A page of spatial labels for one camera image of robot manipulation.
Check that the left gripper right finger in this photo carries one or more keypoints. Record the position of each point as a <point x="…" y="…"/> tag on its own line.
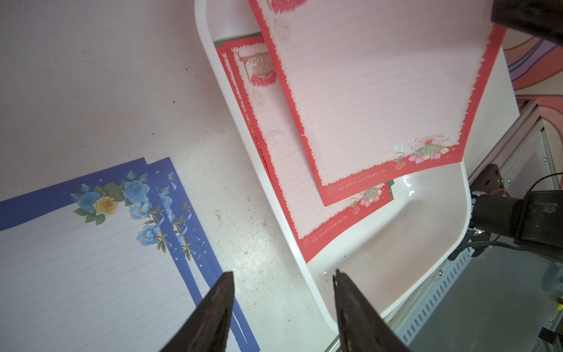
<point x="360" y="326"/>

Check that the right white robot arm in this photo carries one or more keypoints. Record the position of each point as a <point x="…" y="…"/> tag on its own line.
<point x="535" y="221"/>

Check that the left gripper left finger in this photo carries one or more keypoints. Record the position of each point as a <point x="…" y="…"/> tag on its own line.
<point x="207" y="329"/>

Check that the blue floral stationery sheet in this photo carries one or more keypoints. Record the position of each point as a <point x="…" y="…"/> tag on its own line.
<point x="185" y="209"/>

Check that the red bordered stationery sheet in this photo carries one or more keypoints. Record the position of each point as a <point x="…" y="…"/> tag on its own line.
<point x="380" y="89"/>

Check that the green bordered stationery sheet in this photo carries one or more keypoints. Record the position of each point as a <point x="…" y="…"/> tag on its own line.
<point x="221" y="42"/>

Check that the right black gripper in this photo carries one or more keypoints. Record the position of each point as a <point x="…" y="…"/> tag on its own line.
<point x="540" y="18"/>

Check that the white plastic storage tray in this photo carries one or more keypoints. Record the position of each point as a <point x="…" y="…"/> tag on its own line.
<point x="391" y="252"/>

